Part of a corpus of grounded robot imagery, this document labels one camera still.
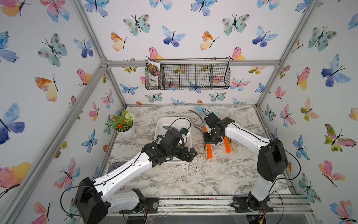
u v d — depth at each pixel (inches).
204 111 47.5
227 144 37.8
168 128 41.2
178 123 41.2
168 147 21.8
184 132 26.3
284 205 29.7
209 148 37.4
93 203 14.7
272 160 18.4
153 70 34.9
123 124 35.5
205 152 36.5
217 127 25.3
